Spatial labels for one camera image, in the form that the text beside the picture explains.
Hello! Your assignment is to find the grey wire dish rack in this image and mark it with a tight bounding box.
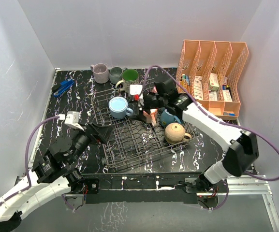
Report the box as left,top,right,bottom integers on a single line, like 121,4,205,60
88,83,198,173

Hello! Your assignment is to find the white mug green inside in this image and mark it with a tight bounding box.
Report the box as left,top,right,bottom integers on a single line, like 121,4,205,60
116,69,139,92

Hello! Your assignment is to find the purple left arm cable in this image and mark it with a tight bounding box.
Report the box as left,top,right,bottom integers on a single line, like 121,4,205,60
0,115,87,219

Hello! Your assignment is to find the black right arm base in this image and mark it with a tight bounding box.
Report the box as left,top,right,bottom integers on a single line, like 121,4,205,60
179,175,226,198

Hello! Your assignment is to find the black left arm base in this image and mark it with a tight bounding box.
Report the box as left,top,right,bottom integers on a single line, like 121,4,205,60
65,169,100,195

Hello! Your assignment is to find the aluminium frame rail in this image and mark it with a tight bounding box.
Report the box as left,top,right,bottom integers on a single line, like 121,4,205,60
14,173,279,232

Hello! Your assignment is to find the blue stapler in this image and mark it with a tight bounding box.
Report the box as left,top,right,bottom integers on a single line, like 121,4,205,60
51,79,75,98

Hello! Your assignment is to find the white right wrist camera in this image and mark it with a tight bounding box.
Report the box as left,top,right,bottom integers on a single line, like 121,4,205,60
129,84,143,102

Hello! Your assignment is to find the teal floral mug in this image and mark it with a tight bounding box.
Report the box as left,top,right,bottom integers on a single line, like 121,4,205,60
160,109,182,128

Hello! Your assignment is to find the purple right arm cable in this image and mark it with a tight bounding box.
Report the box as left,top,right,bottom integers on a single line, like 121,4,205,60
144,64,279,210

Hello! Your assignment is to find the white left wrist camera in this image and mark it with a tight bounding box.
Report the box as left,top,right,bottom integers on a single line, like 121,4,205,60
58,111,84,131

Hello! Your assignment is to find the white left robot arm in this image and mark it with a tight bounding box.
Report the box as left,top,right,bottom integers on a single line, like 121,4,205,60
0,123,113,232

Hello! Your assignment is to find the light blue mug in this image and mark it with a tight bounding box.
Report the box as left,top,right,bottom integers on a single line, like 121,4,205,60
108,97,134,119

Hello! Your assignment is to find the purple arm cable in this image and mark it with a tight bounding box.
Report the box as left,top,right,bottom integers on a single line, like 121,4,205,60
0,115,87,219
144,64,279,210

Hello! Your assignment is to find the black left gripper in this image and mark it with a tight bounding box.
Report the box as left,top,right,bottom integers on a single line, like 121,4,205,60
68,121,115,165

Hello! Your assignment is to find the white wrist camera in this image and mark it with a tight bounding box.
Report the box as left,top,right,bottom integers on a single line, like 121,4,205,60
58,111,84,131
129,84,143,102

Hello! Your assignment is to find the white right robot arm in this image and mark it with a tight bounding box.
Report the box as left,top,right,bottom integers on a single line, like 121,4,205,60
139,80,259,192

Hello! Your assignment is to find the orange plastic file organizer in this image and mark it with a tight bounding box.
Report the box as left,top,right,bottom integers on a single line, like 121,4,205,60
176,40,249,121

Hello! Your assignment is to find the peach pink speckled mug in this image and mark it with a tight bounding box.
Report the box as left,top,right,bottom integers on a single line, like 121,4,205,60
143,109,158,127

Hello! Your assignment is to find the lilac mug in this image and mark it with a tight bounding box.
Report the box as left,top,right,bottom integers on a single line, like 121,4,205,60
90,63,109,84

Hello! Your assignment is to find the tan brown mug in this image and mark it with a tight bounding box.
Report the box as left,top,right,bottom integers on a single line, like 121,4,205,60
165,123,192,145

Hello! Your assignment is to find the dark grey-green mug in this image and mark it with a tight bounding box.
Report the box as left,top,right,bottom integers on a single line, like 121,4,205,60
109,67,127,84

